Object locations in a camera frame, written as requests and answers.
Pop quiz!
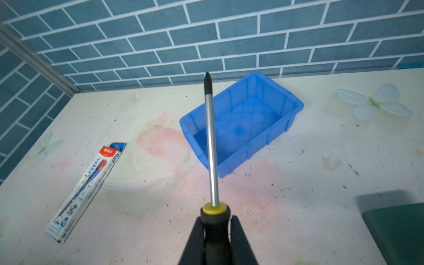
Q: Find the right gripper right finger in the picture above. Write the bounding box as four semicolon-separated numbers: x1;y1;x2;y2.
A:
230;215;258;265

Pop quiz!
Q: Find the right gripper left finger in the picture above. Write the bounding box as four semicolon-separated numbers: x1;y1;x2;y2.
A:
178;217;204;265

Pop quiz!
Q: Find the black yellow screwdriver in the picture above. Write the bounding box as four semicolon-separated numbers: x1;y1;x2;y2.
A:
201;72;231;265

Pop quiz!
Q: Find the blue plastic bin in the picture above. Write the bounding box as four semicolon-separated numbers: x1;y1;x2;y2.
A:
179;70;304;180

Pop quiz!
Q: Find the white pen package box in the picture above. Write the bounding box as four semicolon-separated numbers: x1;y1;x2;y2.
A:
45;142;127;244

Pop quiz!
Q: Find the dark green flat block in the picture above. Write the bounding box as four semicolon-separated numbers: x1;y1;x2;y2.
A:
362;203;424;265

